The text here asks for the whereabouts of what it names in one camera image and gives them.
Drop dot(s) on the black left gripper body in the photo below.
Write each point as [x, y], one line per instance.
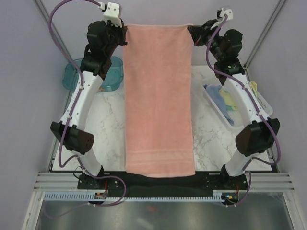
[116, 37]

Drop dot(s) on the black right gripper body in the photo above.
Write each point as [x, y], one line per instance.
[206, 36]

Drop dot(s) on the pink towel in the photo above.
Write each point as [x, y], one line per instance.
[157, 81]

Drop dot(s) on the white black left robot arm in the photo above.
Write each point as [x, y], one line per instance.
[70, 130]

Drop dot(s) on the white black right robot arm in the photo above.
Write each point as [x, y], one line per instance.
[260, 131]

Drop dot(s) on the teal transparent plastic bin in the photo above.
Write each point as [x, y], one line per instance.
[111, 83]

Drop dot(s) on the blue towel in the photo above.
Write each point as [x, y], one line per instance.
[213, 92]

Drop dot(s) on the yellow green towel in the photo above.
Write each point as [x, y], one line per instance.
[230, 102]

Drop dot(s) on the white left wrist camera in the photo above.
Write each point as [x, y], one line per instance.
[111, 10]

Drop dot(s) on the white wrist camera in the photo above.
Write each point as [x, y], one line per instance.
[224, 11]
[111, 10]

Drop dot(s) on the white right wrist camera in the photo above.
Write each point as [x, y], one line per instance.
[224, 11]

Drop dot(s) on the aluminium frame rail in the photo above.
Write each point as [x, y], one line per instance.
[256, 182]

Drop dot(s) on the white slotted cable duct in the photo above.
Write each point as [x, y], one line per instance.
[103, 196]

